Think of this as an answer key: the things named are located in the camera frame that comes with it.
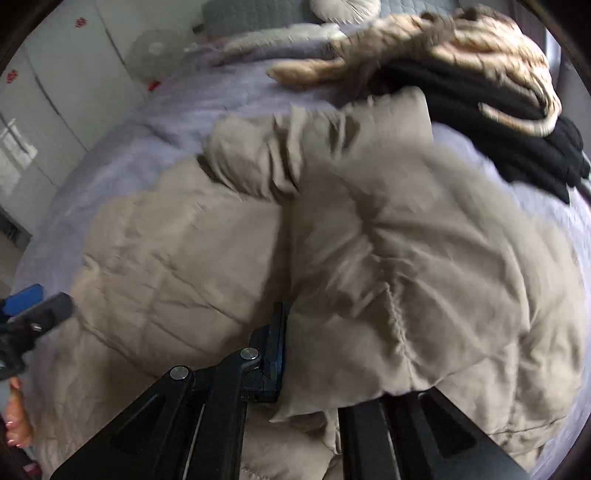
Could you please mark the light grey plush cloth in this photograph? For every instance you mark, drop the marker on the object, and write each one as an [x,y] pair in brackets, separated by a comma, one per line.
[286,37]

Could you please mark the black garment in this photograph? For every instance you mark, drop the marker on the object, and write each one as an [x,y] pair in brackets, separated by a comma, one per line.
[485,120]

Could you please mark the white round pillow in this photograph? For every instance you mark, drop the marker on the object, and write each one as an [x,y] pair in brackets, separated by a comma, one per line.
[344,9]

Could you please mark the beige puffer jacket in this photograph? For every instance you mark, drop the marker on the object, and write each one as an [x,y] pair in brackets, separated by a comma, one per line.
[392,240]

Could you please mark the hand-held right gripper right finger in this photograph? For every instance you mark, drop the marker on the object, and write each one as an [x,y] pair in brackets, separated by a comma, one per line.
[369,443]

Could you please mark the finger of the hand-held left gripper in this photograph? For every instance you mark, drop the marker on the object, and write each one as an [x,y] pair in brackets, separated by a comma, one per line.
[48,310]
[28,296]

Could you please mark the white standing fan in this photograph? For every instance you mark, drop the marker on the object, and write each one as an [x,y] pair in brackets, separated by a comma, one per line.
[154,50]

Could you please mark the white wardrobe with red stickers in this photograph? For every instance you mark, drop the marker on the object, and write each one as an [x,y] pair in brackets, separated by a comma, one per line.
[60,83]

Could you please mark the lavender fluffy blanket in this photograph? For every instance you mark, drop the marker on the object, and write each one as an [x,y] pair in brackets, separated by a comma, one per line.
[194,92]

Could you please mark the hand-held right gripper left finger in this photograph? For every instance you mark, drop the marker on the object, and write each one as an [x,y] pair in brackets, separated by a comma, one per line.
[278,344]

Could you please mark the person's left hand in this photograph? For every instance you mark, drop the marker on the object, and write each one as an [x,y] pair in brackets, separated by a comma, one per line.
[18,415]

